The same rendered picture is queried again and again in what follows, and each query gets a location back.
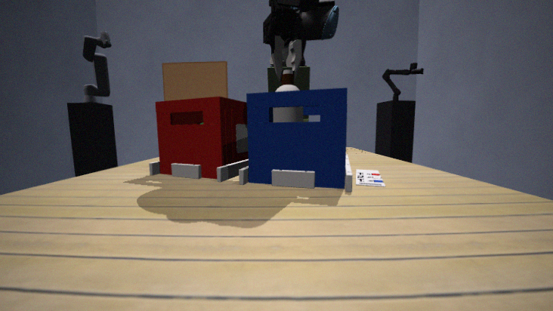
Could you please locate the red crate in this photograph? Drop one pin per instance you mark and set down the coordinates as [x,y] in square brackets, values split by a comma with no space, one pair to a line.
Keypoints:
[221,140]

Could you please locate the white paper pick list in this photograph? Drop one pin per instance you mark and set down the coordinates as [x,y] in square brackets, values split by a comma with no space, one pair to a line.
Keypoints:
[369,178]

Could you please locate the white bottle with grey label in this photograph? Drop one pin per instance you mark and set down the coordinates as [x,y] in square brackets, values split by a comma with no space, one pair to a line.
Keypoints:
[288,114]

